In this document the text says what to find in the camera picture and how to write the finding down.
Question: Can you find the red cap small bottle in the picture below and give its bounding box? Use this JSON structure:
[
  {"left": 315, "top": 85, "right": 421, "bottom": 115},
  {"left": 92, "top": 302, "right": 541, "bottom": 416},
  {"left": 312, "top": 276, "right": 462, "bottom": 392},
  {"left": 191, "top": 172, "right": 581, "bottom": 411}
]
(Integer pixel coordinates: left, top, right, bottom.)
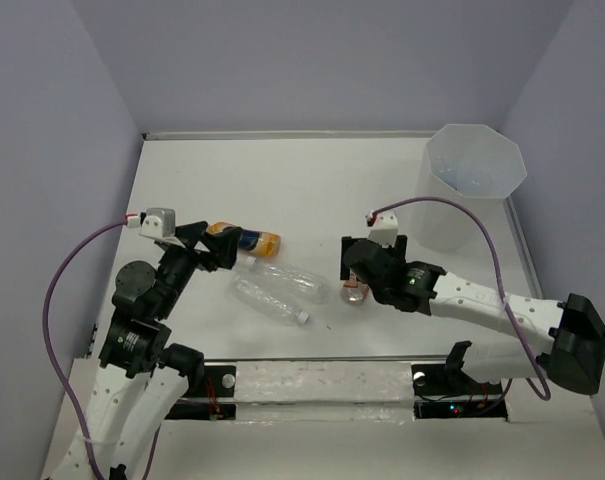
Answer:
[{"left": 340, "top": 270, "right": 370, "bottom": 306}]

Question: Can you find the purple cable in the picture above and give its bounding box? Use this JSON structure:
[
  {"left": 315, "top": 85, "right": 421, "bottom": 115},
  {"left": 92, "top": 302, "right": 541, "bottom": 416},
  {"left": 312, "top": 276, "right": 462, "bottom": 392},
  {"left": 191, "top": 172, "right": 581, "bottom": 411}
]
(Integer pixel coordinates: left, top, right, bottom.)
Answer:
[
  {"left": 42, "top": 213, "right": 142, "bottom": 480},
  {"left": 366, "top": 197, "right": 553, "bottom": 402}
]

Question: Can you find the clear bottle white cap upper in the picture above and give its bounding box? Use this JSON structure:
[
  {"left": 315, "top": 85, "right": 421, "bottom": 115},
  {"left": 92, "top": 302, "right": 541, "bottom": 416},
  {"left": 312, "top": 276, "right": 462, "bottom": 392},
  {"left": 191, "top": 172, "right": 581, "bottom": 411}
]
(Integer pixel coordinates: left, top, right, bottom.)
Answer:
[{"left": 233, "top": 256, "right": 331, "bottom": 305}]

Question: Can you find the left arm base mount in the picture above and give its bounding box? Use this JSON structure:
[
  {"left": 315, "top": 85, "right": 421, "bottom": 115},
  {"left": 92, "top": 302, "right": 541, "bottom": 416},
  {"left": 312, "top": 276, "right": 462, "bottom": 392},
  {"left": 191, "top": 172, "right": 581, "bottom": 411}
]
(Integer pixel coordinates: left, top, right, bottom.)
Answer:
[{"left": 165, "top": 363, "right": 237, "bottom": 421}]

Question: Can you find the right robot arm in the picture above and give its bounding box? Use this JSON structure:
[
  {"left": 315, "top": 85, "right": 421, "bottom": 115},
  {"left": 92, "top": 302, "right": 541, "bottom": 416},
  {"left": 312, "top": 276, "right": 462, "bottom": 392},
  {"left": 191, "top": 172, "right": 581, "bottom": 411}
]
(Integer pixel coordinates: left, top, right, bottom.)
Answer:
[{"left": 340, "top": 236, "right": 605, "bottom": 396}]

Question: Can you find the clear bottle white cap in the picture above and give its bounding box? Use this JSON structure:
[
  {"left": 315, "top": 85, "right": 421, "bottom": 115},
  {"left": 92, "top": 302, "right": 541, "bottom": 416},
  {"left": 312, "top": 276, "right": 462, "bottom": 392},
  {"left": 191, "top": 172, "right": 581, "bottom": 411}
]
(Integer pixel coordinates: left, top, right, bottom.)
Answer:
[
  {"left": 231, "top": 276, "right": 310, "bottom": 326},
  {"left": 233, "top": 256, "right": 331, "bottom": 305}
]

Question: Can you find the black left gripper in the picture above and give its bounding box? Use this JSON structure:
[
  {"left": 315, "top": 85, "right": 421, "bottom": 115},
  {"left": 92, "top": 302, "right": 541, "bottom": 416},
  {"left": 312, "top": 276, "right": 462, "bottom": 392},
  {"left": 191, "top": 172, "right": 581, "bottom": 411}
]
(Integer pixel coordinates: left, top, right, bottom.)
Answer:
[{"left": 155, "top": 219, "right": 244, "bottom": 317}]

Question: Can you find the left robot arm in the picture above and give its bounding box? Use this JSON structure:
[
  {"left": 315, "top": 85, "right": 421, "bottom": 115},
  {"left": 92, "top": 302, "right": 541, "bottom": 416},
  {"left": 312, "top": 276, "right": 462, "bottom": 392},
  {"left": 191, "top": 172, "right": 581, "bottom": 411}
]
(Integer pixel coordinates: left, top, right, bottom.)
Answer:
[{"left": 41, "top": 209, "right": 241, "bottom": 479}]

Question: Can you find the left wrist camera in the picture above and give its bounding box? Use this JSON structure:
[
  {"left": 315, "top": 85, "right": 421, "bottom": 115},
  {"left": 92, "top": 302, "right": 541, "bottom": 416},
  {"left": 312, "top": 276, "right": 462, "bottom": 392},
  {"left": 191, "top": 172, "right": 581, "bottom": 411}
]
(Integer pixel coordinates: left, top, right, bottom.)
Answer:
[{"left": 140, "top": 207, "right": 176, "bottom": 240}]

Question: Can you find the orange juice bottle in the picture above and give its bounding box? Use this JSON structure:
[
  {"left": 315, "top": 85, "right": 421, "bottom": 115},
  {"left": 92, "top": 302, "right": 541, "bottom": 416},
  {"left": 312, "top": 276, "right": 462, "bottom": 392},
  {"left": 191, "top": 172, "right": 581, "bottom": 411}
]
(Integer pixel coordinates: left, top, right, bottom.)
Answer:
[{"left": 205, "top": 219, "right": 283, "bottom": 259}]

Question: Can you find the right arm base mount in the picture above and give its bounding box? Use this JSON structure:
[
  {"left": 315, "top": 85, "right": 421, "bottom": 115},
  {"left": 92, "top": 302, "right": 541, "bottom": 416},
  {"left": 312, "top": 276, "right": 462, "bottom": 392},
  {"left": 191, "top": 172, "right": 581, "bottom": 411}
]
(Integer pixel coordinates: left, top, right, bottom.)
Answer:
[{"left": 411, "top": 341, "right": 510, "bottom": 420}]

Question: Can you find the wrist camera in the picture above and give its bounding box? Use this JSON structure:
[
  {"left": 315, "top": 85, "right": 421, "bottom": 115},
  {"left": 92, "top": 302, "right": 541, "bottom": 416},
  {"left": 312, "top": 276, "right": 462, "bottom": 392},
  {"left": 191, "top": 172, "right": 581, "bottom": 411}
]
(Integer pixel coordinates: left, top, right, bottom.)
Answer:
[
  {"left": 366, "top": 210, "right": 399, "bottom": 248},
  {"left": 140, "top": 207, "right": 176, "bottom": 240}
]

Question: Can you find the white translucent bin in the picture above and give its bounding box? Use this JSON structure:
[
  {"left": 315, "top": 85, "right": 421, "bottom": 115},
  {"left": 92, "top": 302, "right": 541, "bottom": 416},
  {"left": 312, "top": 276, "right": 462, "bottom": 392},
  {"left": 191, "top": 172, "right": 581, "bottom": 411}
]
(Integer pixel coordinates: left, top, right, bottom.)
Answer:
[{"left": 411, "top": 124, "right": 527, "bottom": 252}]

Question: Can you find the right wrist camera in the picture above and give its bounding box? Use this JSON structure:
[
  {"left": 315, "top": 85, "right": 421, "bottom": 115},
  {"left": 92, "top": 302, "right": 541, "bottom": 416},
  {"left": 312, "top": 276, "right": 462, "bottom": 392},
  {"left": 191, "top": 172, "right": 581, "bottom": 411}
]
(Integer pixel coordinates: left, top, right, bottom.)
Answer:
[{"left": 366, "top": 210, "right": 399, "bottom": 248}]

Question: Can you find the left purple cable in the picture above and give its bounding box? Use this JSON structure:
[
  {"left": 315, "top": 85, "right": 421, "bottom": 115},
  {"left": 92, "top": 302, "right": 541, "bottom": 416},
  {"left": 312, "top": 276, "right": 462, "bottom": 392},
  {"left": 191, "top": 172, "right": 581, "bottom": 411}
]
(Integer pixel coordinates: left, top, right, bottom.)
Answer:
[{"left": 42, "top": 213, "right": 142, "bottom": 480}]

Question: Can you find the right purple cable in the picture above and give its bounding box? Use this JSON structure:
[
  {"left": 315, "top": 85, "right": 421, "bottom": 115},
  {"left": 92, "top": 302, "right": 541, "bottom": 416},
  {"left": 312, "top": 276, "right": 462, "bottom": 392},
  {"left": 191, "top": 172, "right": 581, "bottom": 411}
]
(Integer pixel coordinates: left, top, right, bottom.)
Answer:
[{"left": 366, "top": 197, "right": 553, "bottom": 402}]

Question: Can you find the clear bottle white cap lower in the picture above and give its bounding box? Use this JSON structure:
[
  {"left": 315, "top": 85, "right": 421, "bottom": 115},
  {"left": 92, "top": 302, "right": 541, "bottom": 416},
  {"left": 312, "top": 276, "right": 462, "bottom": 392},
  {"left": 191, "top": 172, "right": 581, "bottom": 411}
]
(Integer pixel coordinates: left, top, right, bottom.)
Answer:
[{"left": 231, "top": 276, "right": 310, "bottom": 326}]

